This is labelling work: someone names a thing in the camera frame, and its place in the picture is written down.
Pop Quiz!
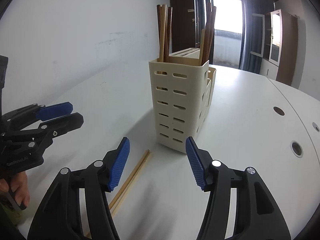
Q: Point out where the dark brown chopstick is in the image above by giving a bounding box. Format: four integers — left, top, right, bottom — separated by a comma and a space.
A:
206, 5, 216, 61
157, 4, 162, 62
202, 2, 212, 64
164, 7, 172, 62

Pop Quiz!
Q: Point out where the person's left hand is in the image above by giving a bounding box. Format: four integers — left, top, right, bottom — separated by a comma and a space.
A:
1, 171, 30, 207

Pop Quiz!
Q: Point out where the cream plastic utensil holder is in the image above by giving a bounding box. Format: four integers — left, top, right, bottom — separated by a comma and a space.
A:
149, 48, 216, 153

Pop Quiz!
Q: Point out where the glass balcony door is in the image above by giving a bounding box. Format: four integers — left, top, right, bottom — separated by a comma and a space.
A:
203, 0, 245, 69

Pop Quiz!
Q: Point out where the brown white glass cabinet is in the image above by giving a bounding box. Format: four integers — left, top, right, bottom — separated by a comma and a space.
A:
259, 9, 298, 86

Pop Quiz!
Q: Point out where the dark blue curtain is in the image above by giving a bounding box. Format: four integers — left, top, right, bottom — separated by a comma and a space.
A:
239, 0, 274, 74

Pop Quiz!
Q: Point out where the black camera module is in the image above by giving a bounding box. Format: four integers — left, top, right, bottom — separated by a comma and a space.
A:
0, 55, 8, 115

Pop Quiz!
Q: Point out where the table cable grommet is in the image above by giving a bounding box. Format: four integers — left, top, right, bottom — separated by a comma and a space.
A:
312, 122, 320, 132
291, 141, 303, 158
273, 106, 285, 116

